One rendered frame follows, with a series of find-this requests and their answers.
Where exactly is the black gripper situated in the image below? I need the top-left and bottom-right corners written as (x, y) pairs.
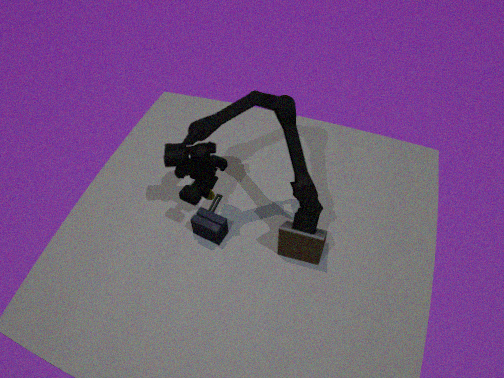
top-left (179, 154), bottom-right (228, 206)

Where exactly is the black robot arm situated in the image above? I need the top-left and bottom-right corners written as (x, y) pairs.
top-left (163, 91), bottom-right (323, 234)

